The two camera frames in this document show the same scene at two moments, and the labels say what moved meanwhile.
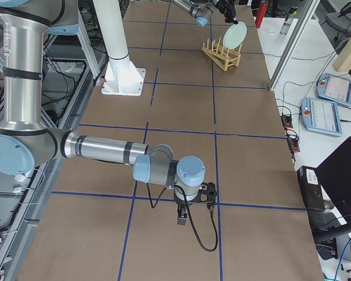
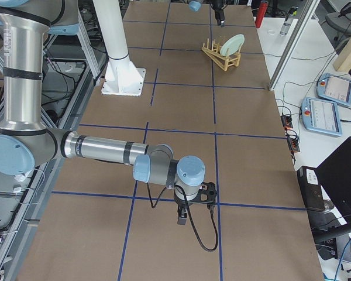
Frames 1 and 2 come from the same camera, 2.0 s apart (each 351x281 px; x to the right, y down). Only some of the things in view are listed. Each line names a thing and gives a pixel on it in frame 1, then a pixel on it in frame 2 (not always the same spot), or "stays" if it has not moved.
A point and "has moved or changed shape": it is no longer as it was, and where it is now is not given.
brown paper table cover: (207, 96) stays
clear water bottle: (286, 26) stays
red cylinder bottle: (262, 9) stays
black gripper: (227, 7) → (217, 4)
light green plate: (234, 34) has moved or changed shape
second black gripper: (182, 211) stays
